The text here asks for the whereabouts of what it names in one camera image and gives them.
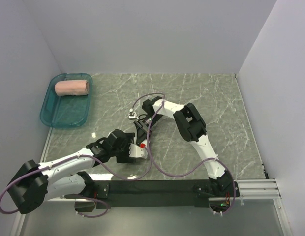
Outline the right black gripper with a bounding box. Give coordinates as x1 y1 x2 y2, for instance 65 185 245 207
134 115 163 143

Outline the white towel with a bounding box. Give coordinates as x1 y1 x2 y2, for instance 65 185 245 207
135 134 147 149

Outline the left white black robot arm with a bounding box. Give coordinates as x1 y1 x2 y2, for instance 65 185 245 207
7 129 146 214

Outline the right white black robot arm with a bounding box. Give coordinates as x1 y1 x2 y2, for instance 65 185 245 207
128 96 239 198

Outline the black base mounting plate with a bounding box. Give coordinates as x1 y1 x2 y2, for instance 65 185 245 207
64 172 241 212

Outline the teal plastic tray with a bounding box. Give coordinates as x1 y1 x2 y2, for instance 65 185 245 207
40 73 93 129

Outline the rolled pink towel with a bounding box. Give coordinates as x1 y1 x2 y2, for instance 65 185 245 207
55 80 89 96

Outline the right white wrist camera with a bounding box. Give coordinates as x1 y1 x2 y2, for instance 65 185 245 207
128 108 138 120

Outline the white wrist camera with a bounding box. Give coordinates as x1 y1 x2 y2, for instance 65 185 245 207
129 143 148 159
128 108 138 120

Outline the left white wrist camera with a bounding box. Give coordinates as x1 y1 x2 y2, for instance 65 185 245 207
129 143 148 159

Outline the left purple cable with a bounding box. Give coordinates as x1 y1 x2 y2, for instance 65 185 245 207
0 144 153 218

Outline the aluminium rail frame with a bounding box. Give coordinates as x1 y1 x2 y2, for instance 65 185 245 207
9 127 293 236

